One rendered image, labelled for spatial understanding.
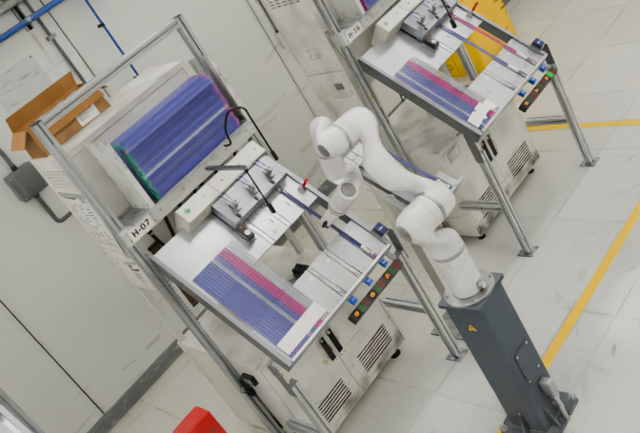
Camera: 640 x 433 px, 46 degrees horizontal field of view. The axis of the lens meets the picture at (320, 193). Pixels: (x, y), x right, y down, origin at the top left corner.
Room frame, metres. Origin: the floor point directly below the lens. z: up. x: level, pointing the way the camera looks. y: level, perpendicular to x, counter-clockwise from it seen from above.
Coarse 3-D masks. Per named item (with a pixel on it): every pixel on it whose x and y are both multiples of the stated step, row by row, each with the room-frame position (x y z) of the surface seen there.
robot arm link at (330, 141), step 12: (312, 120) 2.57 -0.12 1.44; (324, 120) 2.51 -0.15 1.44; (312, 132) 2.54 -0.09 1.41; (324, 132) 2.40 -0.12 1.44; (336, 132) 2.37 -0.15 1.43; (312, 144) 2.59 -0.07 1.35; (324, 144) 2.37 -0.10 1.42; (336, 144) 2.35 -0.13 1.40; (348, 144) 2.37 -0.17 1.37; (324, 156) 2.40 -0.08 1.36; (336, 156) 2.37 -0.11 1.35
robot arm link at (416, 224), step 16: (416, 208) 2.19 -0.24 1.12; (432, 208) 2.18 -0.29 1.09; (400, 224) 2.19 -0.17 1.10; (416, 224) 2.15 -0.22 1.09; (432, 224) 2.16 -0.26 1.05; (416, 240) 2.15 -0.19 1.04; (432, 240) 2.15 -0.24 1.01; (448, 240) 2.17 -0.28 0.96; (432, 256) 2.22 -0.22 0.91; (448, 256) 2.18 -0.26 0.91
